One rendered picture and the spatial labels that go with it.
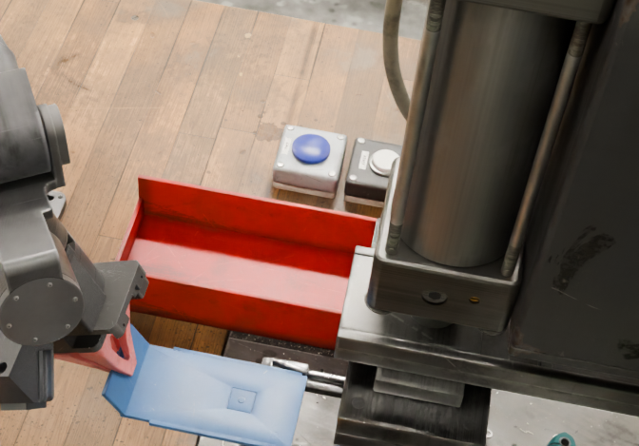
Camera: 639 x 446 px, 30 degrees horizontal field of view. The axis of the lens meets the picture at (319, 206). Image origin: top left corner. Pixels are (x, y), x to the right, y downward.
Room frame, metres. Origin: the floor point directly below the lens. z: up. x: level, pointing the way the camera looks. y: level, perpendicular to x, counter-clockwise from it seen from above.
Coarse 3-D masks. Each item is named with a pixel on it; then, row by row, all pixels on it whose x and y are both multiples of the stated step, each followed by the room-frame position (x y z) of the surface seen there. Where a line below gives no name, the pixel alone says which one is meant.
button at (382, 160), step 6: (378, 150) 0.86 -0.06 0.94; (384, 150) 0.86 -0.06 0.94; (390, 150) 0.86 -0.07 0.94; (378, 156) 0.85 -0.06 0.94; (384, 156) 0.85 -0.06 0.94; (390, 156) 0.85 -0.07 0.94; (396, 156) 0.85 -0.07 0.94; (372, 162) 0.85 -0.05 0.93; (378, 162) 0.84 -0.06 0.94; (384, 162) 0.84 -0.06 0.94; (390, 162) 0.85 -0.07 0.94; (378, 168) 0.84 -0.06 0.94; (384, 168) 0.84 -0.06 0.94; (390, 168) 0.84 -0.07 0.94
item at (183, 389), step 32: (160, 352) 0.55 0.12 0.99; (128, 384) 0.51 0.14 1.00; (160, 384) 0.52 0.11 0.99; (192, 384) 0.52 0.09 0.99; (224, 384) 0.53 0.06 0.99; (256, 384) 0.53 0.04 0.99; (288, 384) 0.53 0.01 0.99; (128, 416) 0.49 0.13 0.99; (160, 416) 0.49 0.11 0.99; (192, 416) 0.49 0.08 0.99; (224, 416) 0.50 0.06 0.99; (256, 416) 0.50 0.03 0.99; (288, 416) 0.50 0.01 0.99
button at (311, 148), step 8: (304, 136) 0.87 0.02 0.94; (312, 136) 0.87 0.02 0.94; (320, 136) 0.87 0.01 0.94; (296, 144) 0.86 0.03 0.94; (304, 144) 0.86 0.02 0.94; (312, 144) 0.86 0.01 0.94; (320, 144) 0.86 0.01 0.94; (328, 144) 0.86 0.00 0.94; (296, 152) 0.85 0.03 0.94; (304, 152) 0.85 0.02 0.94; (312, 152) 0.85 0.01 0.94; (320, 152) 0.85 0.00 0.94; (328, 152) 0.85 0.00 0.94; (304, 160) 0.84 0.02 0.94; (312, 160) 0.84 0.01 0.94; (320, 160) 0.84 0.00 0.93
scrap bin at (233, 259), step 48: (144, 192) 0.77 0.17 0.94; (192, 192) 0.76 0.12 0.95; (144, 240) 0.73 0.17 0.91; (192, 240) 0.74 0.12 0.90; (240, 240) 0.75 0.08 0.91; (288, 240) 0.75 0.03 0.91; (336, 240) 0.75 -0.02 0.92; (192, 288) 0.64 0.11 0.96; (240, 288) 0.69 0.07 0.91; (288, 288) 0.69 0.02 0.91; (336, 288) 0.70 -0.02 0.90; (288, 336) 0.64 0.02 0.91; (336, 336) 0.63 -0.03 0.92
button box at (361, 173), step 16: (368, 144) 0.88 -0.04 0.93; (384, 144) 0.88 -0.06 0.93; (352, 160) 0.85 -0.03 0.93; (368, 160) 0.85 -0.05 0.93; (352, 176) 0.83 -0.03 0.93; (368, 176) 0.83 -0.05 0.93; (384, 176) 0.83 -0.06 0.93; (352, 192) 0.82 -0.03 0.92; (368, 192) 0.82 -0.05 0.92; (384, 192) 0.81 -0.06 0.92
